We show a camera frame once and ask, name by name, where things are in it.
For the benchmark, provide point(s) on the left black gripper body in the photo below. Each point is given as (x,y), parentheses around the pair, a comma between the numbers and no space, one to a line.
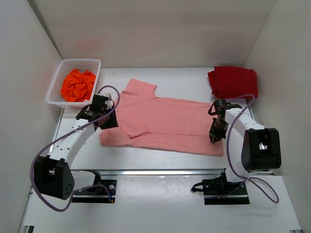
(110,121)

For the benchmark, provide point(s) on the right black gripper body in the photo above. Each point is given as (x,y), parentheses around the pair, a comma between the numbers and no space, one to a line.
(218,125)

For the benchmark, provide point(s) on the pink t shirt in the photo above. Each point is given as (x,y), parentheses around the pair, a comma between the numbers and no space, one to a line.
(151,122)

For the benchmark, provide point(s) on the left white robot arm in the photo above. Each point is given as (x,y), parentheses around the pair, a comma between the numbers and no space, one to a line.
(52,174)

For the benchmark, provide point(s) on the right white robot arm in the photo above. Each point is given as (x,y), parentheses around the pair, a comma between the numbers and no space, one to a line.
(260,151)

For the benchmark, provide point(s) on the orange t shirt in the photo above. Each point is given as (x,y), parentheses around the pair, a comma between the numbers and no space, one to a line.
(77,86)

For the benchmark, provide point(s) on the white plastic basket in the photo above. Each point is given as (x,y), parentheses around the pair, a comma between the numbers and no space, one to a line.
(65,67)

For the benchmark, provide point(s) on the red folded t shirt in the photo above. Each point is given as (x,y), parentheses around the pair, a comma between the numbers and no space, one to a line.
(231,82)

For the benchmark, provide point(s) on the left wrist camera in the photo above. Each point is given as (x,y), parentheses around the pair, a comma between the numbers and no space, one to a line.
(108,100)

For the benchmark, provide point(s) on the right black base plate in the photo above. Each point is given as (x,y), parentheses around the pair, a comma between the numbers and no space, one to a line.
(220,192)

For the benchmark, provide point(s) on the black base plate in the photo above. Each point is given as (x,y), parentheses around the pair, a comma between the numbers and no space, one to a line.
(220,192)
(97,194)

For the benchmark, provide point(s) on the aluminium rail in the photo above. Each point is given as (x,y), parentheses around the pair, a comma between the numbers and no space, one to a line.
(156,172)

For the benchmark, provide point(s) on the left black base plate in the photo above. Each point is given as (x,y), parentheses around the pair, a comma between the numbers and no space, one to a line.
(97,194)

